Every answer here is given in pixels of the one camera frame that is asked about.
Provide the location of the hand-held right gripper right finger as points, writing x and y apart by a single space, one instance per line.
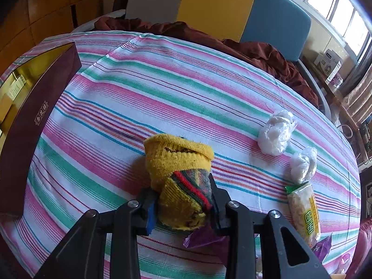
218 206

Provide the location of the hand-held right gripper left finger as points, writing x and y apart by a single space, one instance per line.
150 218

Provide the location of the yellow striped sock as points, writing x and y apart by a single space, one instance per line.
174 157

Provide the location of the green yellow snack packet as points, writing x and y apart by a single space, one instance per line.
303 215

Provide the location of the large white plastic bag ball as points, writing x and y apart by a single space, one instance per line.
274 133

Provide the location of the maroon tin box gold inside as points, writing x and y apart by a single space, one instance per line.
43 107

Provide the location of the small paper carton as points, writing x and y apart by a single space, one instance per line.
16 88

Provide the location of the small white plastic bag ball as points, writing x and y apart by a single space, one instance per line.
303 165

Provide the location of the pink clear packet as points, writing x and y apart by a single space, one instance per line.
344 263

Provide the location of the wooden side table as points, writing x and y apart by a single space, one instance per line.
334 101

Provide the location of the dark red cloth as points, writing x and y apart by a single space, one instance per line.
261 55

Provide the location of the small purple jar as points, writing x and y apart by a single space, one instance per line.
334 81

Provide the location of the beige patterned curtain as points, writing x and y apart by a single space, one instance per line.
359 96

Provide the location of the white printed box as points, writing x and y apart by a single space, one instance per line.
328 64

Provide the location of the grey yellow blue chair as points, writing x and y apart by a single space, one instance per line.
215 5

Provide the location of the wooden wardrobe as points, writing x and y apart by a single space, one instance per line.
52 14

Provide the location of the window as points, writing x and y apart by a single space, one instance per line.
334 3

